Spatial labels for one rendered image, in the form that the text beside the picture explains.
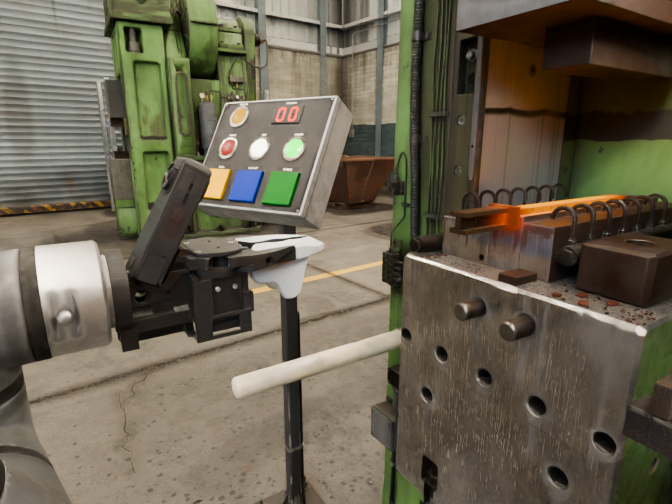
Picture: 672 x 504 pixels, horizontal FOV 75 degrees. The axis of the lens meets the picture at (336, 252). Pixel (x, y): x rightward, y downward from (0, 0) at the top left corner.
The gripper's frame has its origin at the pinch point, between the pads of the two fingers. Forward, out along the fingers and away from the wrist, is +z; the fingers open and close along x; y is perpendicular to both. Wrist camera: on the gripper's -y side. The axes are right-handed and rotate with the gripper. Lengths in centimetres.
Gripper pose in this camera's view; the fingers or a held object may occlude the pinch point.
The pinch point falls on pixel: (312, 240)
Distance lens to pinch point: 47.2
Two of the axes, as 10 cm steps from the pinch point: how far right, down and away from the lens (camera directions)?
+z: 8.4, -1.3, 5.2
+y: 0.0, 9.7, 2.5
